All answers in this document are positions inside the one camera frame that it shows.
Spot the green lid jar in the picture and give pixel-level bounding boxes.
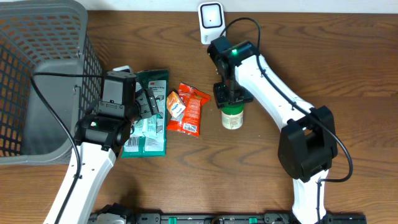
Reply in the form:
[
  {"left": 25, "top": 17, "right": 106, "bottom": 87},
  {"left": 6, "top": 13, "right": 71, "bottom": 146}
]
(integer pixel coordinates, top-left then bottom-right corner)
[{"left": 221, "top": 104, "right": 244, "bottom": 130}]

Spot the green 3M package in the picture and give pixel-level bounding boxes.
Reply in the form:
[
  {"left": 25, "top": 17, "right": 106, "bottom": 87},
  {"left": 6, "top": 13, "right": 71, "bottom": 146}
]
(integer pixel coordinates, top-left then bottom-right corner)
[{"left": 122, "top": 69, "right": 169, "bottom": 158}]

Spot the red snack packet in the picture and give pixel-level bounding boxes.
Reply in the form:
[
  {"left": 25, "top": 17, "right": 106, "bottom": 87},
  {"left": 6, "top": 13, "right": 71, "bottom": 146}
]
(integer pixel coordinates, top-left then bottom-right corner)
[{"left": 166, "top": 83, "right": 211, "bottom": 137}]

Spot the small orange box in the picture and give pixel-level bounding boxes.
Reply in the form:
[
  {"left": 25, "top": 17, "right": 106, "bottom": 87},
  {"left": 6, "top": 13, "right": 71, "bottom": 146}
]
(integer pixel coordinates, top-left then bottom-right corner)
[{"left": 166, "top": 91, "right": 186, "bottom": 118}]

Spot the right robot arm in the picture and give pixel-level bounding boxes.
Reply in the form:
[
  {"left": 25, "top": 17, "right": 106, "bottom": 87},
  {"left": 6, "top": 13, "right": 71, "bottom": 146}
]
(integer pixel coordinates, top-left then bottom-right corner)
[{"left": 207, "top": 36, "right": 337, "bottom": 223}]

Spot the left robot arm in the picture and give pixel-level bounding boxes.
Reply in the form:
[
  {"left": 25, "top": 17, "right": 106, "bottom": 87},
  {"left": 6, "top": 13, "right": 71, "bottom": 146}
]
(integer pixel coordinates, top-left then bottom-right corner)
[{"left": 45, "top": 71, "right": 158, "bottom": 223}]

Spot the white barcode scanner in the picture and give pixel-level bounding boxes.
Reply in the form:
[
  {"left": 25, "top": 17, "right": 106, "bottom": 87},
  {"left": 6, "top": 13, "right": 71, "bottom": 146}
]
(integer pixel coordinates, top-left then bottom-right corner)
[{"left": 198, "top": 1, "right": 225, "bottom": 45}]

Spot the grey plastic mesh basket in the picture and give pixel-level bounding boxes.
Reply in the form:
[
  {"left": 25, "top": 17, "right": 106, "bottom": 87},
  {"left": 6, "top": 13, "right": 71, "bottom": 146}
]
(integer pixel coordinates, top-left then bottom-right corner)
[{"left": 1, "top": 1, "right": 103, "bottom": 166}]

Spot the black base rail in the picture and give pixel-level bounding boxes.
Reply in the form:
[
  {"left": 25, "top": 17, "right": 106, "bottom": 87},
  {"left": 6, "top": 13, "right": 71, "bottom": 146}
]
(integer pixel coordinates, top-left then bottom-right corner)
[{"left": 88, "top": 203, "right": 368, "bottom": 224}]

